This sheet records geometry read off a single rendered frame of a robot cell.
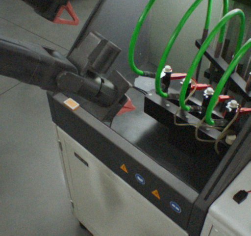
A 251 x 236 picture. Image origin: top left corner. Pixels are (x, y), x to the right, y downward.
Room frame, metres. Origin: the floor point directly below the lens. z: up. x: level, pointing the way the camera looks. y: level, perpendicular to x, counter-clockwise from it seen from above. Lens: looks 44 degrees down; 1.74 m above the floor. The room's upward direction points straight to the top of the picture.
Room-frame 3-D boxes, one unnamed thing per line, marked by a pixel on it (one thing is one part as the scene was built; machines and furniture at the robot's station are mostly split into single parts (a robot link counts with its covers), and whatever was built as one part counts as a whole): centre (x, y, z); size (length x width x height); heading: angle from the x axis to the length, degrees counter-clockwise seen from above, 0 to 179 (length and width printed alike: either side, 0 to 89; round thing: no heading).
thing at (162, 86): (0.86, -0.13, 0.98); 0.05 x 0.03 x 0.21; 136
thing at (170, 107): (0.78, -0.22, 0.91); 0.34 x 0.10 x 0.15; 46
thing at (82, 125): (0.69, 0.03, 0.87); 0.62 x 0.04 x 0.16; 46
